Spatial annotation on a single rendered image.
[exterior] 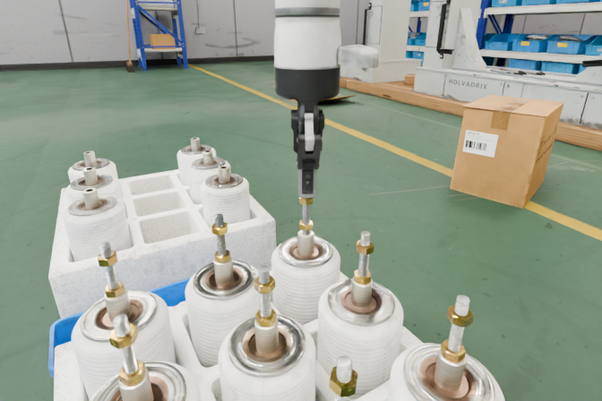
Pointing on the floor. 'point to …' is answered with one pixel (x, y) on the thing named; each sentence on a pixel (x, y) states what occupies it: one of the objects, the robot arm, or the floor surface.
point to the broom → (127, 21)
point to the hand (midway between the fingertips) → (306, 180)
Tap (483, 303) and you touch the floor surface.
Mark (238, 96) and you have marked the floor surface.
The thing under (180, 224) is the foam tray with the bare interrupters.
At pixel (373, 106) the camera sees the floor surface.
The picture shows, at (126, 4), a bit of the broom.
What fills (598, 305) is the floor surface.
